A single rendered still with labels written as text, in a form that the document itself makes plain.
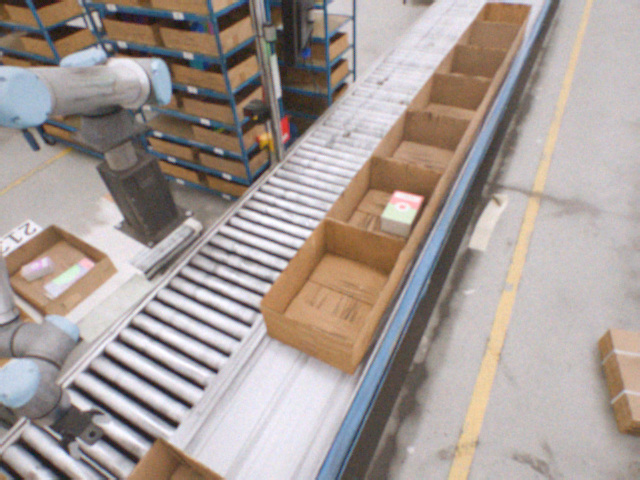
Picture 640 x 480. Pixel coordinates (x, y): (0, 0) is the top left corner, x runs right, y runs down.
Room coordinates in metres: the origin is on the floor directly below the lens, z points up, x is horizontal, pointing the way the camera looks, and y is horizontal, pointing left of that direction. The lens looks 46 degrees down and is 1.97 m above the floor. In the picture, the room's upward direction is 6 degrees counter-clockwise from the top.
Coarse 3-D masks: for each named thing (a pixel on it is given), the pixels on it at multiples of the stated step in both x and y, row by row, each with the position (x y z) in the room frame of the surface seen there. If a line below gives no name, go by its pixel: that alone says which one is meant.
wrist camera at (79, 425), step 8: (72, 408) 0.46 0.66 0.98; (72, 416) 0.44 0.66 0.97; (80, 416) 0.44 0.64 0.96; (64, 424) 0.42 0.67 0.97; (72, 424) 0.42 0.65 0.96; (80, 424) 0.42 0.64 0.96; (88, 424) 0.42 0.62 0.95; (96, 424) 0.43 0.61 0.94; (72, 432) 0.40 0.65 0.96; (80, 432) 0.41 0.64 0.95; (88, 432) 0.41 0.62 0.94; (96, 432) 0.41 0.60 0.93; (88, 440) 0.39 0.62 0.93; (96, 440) 0.39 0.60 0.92
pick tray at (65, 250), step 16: (32, 240) 1.26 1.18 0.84; (48, 240) 1.30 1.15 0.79; (64, 240) 1.33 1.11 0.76; (80, 240) 1.23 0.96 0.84; (16, 256) 1.20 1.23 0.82; (32, 256) 1.23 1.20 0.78; (48, 256) 1.24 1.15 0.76; (64, 256) 1.23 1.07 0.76; (80, 256) 1.22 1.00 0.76; (96, 256) 1.19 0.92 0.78; (16, 272) 1.16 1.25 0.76; (64, 272) 1.14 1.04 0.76; (96, 272) 1.06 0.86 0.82; (112, 272) 1.10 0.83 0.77; (16, 288) 1.00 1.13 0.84; (32, 288) 1.07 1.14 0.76; (80, 288) 1.00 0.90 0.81; (96, 288) 1.04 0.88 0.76; (48, 304) 0.91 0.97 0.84; (64, 304) 0.94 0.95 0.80
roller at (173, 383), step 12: (108, 348) 0.77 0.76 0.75; (120, 348) 0.76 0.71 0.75; (120, 360) 0.72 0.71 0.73; (132, 360) 0.71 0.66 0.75; (144, 360) 0.71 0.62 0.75; (144, 372) 0.67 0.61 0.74; (156, 372) 0.66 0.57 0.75; (168, 372) 0.66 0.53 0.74; (168, 384) 0.61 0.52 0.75; (180, 384) 0.61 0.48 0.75; (180, 396) 0.57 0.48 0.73; (192, 396) 0.56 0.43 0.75
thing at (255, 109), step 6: (252, 102) 1.77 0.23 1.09; (258, 102) 1.77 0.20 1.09; (246, 108) 1.73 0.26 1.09; (252, 108) 1.72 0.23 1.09; (258, 108) 1.74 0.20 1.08; (264, 108) 1.78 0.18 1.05; (246, 114) 1.72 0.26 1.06; (252, 114) 1.71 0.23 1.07; (258, 114) 1.74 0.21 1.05; (258, 120) 1.76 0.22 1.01
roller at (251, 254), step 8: (216, 240) 1.25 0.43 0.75; (224, 240) 1.24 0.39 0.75; (232, 240) 1.24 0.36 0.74; (224, 248) 1.21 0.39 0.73; (232, 248) 1.20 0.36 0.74; (240, 248) 1.19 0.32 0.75; (248, 248) 1.18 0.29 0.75; (248, 256) 1.15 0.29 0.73; (256, 256) 1.13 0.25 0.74; (264, 256) 1.13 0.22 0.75; (272, 256) 1.12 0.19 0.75; (264, 264) 1.10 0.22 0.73; (272, 264) 1.09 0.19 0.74; (280, 264) 1.08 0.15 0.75
